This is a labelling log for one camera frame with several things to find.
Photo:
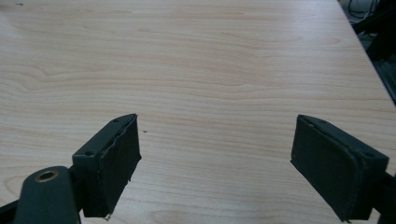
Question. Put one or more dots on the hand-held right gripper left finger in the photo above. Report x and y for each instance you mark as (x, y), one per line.
(106, 165)

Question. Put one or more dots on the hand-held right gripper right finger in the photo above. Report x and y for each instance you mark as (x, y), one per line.
(333, 168)

